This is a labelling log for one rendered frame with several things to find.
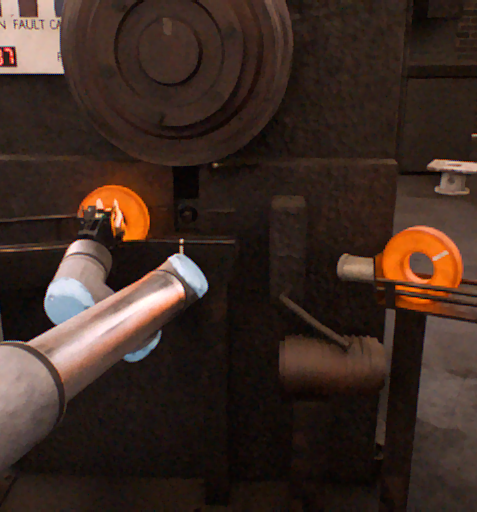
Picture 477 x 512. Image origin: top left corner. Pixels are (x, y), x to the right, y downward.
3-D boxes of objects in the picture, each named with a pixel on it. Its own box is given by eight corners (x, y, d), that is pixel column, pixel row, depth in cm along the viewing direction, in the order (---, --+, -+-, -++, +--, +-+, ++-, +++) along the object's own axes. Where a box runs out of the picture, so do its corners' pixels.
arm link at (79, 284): (73, 342, 117) (29, 310, 113) (90, 299, 128) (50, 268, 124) (106, 317, 113) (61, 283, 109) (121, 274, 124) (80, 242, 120)
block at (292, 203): (268, 289, 155) (270, 192, 147) (302, 290, 155) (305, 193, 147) (268, 307, 145) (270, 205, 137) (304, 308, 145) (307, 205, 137)
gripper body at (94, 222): (118, 203, 134) (105, 235, 124) (123, 237, 139) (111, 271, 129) (82, 203, 134) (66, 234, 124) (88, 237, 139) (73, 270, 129)
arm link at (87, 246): (110, 289, 126) (62, 288, 126) (115, 274, 130) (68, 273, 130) (104, 251, 121) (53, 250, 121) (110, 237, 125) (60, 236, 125)
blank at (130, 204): (76, 188, 146) (72, 191, 142) (144, 182, 144) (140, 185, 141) (88, 253, 150) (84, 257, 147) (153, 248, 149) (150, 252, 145)
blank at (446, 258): (415, 311, 134) (408, 316, 132) (376, 247, 136) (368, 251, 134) (478, 280, 124) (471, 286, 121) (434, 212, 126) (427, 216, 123)
